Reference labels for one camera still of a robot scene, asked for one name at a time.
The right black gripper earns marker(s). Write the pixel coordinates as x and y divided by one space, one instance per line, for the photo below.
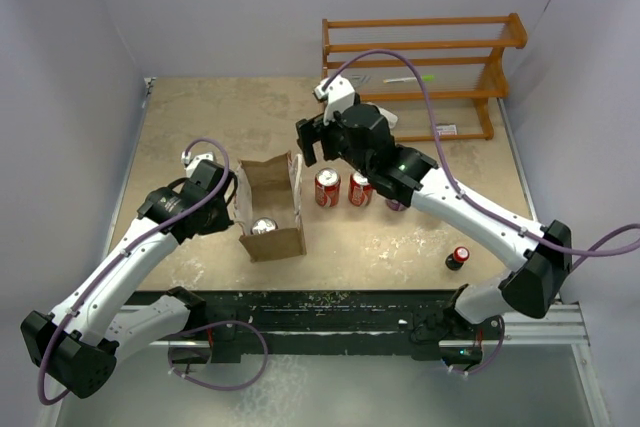
310 132

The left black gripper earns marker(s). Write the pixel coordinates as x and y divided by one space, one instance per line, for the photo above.
221 223

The red cola can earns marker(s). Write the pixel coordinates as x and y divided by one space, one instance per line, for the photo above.
360 190
327 187

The purple Fanta can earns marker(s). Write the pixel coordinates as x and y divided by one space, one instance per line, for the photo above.
395 205
263 225

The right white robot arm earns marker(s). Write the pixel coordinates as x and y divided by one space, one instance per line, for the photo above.
534 270

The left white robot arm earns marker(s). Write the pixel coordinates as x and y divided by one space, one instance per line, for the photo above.
81 340

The white stapler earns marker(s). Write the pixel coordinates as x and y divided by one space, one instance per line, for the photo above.
391 118

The small red label card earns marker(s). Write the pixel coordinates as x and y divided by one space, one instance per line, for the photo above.
447 129

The orange wooden shelf rack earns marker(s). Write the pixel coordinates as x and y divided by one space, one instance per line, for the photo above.
465 54

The dark bottle with red cap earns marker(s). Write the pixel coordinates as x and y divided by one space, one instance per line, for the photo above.
456 260

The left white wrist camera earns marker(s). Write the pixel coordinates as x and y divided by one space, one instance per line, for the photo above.
190 162

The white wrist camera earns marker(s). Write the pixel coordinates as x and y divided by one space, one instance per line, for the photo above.
337 96
190 162

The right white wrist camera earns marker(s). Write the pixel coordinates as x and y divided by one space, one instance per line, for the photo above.
337 96

